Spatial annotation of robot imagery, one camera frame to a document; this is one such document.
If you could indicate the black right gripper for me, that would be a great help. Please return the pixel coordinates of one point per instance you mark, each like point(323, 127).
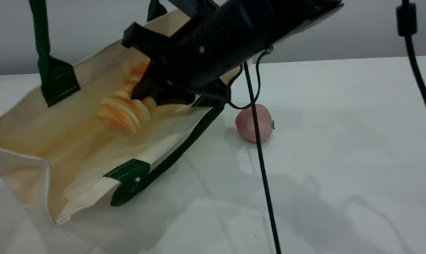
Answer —
point(195, 67)

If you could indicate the long ridged golden bread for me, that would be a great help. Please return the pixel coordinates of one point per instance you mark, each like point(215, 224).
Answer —
point(122, 114)

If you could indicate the pink peach with green leaf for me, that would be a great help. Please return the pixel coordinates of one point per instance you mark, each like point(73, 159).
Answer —
point(246, 123)

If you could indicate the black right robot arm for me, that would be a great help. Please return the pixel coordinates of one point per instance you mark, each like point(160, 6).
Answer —
point(262, 24)

